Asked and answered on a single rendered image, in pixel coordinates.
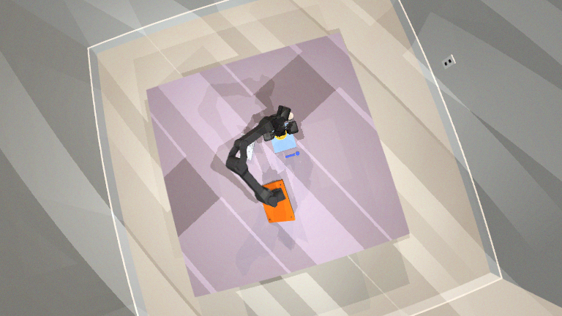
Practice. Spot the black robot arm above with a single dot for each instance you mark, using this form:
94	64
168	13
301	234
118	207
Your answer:
275	123

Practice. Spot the light blue flat mat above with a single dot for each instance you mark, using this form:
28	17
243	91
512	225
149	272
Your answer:
281	145

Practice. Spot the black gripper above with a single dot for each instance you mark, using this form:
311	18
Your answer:
291	128

